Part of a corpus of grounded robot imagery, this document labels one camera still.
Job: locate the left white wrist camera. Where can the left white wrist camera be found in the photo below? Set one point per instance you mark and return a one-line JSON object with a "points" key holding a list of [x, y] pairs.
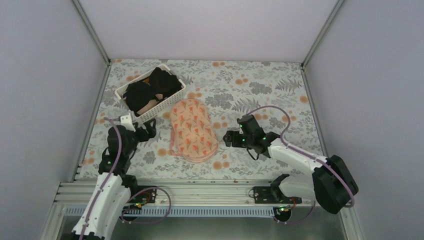
{"points": [[127, 122]]}

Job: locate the grey slotted cable duct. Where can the grey slotted cable duct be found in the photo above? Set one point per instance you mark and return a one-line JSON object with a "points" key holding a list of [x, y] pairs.
{"points": [[202, 211]]}

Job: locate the white perforated plastic basket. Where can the white perforated plastic basket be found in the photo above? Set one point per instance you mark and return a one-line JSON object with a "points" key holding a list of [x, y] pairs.
{"points": [[162, 106]]}

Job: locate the floral patterned table mat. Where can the floral patterned table mat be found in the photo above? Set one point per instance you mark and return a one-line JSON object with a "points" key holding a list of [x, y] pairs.
{"points": [[275, 91]]}

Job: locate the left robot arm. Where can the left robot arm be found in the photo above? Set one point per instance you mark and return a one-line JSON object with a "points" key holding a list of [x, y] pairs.
{"points": [[114, 186]]}

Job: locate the black bra in basket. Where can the black bra in basket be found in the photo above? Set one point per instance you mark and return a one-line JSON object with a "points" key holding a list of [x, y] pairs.
{"points": [[143, 95]]}

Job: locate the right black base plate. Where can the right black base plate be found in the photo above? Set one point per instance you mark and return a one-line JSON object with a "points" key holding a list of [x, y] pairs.
{"points": [[269, 195]]}

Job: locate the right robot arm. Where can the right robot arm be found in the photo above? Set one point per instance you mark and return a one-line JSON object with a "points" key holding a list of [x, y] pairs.
{"points": [[325, 180]]}

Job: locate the aluminium front rail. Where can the aluminium front rail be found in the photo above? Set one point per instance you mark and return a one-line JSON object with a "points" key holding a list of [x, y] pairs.
{"points": [[222, 193]]}

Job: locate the pink floral laundry bag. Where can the pink floral laundry bag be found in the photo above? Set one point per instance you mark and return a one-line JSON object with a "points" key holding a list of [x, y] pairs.
{"points": [[192, 135]]}

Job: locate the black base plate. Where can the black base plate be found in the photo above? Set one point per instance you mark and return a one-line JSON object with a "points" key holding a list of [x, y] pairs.
{"points": [[143, 194], [269, 195]]}

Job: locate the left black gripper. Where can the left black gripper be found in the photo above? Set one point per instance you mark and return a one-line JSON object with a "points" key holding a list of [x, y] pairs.
{"points": [[151, 132]]}

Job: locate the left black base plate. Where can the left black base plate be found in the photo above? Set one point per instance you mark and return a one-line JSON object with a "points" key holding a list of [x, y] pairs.
{"points": [[143, 194]]}

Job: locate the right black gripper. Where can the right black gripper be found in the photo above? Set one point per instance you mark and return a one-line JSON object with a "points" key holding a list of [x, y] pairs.
{"points": [[229, 134]]}

